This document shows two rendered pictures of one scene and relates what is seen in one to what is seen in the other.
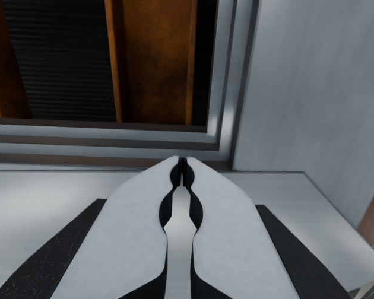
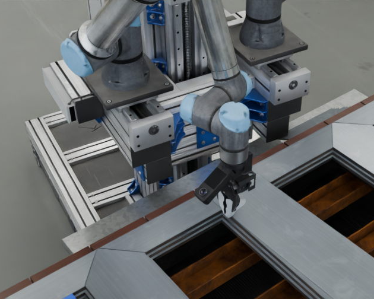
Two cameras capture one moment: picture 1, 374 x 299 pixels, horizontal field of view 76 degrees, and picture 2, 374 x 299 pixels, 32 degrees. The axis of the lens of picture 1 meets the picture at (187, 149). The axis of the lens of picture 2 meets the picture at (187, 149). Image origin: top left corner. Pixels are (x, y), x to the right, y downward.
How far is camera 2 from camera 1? 1.74 m
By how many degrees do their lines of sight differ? 38
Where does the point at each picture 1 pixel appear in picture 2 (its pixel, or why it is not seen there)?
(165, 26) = (214, 270)
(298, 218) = not seen: hidden behind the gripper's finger
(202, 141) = (224, 219)
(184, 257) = (247, 202)
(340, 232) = not seen: hidden behind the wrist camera
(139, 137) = (233, 227)
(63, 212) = (256, 224)
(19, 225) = (267, 228)
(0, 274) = (288, 226)
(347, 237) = not seen: hidden behind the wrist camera
